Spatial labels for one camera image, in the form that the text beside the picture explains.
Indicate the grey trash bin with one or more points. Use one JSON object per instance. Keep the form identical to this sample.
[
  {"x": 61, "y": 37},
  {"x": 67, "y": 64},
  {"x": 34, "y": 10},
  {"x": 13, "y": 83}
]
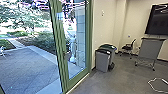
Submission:
[{"x": 102, "y": 60}]

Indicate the green framed glass door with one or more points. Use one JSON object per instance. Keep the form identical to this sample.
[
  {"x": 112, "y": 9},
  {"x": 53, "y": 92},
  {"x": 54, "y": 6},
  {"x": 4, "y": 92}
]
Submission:
[{"x": 60, "y": 50}]

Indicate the green outdoor hedge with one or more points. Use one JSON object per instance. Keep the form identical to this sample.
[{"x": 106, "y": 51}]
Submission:
[{"x": 43, "y": 41}]

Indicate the white wall alarm device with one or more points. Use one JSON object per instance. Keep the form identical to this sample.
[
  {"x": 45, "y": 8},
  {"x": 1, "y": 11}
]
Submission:
[{"x": 102, "y": 12}]

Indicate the white wall switch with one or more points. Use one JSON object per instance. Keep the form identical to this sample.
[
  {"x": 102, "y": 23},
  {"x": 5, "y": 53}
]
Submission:
[{"x": 129, "y": 36}]

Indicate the black wall display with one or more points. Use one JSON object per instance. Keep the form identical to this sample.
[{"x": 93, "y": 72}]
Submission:
[{"x": 158, "y": 20}]

